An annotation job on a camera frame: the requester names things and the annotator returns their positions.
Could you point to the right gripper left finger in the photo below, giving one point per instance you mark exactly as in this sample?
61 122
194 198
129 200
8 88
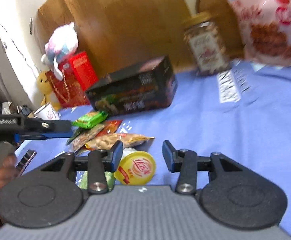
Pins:
99 162

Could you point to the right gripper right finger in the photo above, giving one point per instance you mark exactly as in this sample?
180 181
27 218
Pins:
184 162

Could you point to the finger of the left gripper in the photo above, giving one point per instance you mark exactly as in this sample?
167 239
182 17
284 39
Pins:
19 137
56 126

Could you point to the peanut snack packet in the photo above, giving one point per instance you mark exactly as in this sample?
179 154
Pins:
105 142

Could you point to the dark green snack packet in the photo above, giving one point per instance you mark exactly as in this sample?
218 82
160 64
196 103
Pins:
76 133

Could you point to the red spicy snack packet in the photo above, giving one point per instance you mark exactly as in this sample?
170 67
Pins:
104 128

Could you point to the yellow round jelly cup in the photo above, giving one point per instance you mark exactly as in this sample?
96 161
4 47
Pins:
137 168

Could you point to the person's left hand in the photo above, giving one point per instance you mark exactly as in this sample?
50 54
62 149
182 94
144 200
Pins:
8 171

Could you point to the smartphone with pink case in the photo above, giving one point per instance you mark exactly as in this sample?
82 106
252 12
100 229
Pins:
24 162

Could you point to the yellow duck plush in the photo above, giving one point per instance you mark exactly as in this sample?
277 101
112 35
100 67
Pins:
46 89

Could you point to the red gift bag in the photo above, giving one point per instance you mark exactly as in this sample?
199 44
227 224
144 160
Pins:
78 75

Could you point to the black sheep-print tin box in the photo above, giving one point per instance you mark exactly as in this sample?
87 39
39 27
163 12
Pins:
140 87

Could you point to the pastel plush toy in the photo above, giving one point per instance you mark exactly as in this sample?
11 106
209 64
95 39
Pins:
62 44

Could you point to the blue printed tablecloth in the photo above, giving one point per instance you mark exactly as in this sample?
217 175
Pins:
244 114

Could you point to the nut jar with gold lid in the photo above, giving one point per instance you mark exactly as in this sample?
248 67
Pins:
201 35

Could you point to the wooden panel backdrop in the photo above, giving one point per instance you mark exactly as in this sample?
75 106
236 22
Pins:
118 33

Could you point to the round wooden board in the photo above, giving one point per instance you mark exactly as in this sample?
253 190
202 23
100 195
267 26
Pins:
226 20

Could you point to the pink fried-twist snack bag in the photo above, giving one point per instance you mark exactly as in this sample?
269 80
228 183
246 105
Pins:
265 27

